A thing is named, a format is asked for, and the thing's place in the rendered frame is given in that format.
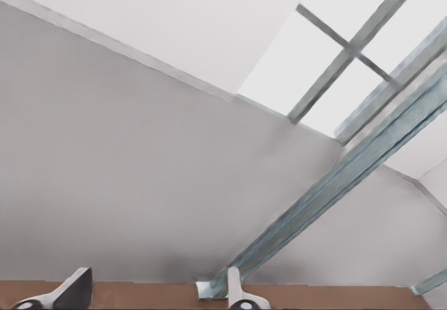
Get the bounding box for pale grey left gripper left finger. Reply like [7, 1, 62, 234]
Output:
[9, 267, 94, 310]

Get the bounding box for silver frame beam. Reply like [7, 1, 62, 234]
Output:
[333, 19, 447, 146]

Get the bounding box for thick silver frame post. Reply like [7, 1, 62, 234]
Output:
[208, 68, 447, 301]

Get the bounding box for grey window frame bars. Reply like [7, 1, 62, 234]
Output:
[286, 0, 430, 126]

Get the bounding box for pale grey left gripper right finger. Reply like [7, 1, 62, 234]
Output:
[227, 267, 272, 310]

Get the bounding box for silver post foot bracket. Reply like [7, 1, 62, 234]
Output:
[193, 280, 228, 301]

